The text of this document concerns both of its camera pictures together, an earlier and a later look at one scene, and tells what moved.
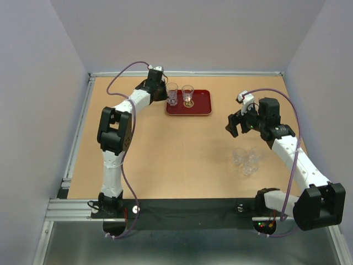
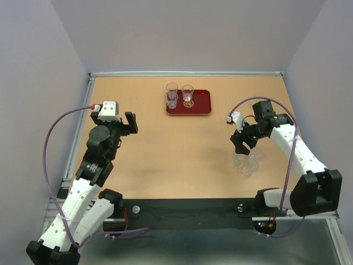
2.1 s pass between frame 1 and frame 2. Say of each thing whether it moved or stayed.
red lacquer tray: stayed
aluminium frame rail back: stayed
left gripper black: moved
